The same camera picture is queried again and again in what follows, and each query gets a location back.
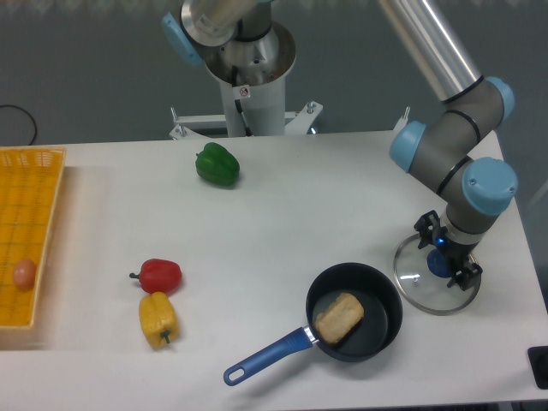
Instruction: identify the black saucepan blue handle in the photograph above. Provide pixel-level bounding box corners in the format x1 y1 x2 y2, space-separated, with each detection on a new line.
223 262 403 386

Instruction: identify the glass pot lid blue knob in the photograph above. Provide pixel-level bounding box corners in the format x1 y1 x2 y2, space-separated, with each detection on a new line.
392 231 482 316

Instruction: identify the fried tofu piece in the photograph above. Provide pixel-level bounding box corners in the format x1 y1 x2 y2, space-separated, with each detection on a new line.
313 293 365 345

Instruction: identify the red bell pepper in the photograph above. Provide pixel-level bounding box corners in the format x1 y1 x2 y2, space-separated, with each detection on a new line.
128 259 182 294

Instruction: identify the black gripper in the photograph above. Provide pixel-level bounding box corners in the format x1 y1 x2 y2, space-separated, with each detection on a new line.
414 211 483 291

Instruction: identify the black cable on floor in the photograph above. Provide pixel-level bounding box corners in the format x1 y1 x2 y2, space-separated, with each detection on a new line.
0 104 38 146

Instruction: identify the green bell pepper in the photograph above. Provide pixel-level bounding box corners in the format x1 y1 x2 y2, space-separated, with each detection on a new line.
195 142 240 187

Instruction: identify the yellow plastic basket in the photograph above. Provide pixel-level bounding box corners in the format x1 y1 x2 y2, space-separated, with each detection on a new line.
1 146 66 330

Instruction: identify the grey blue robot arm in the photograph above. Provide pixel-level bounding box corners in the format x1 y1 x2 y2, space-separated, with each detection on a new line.
162 1 518 290

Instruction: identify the black device at table edge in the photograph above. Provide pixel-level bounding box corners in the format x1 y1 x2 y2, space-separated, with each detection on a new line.
527 346 548 390

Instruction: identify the brown egg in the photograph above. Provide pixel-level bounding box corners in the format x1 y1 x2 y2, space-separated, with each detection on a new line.
12 259 37 290

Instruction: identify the yellow bell pepper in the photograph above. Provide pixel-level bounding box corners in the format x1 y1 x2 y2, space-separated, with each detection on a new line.
139 292 180 349

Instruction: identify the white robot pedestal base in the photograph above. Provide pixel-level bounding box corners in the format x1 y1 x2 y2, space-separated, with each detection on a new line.
170 22 323 140

